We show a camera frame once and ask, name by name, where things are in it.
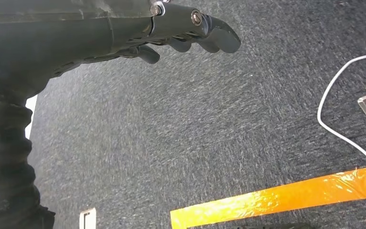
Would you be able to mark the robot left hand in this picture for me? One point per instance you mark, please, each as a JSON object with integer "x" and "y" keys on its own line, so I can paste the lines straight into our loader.
{"x": 60, "y": 34}

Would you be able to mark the white panel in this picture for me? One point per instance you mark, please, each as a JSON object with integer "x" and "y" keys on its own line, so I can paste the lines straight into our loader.
{"x": 31, "y": 115}

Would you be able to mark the small white block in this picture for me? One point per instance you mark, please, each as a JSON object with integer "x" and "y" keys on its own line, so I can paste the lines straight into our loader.
{"x": 87, "y": 218}

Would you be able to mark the yellow floor tape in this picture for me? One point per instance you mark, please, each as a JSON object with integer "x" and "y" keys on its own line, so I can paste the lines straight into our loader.
{"x": 265, "y": 199}

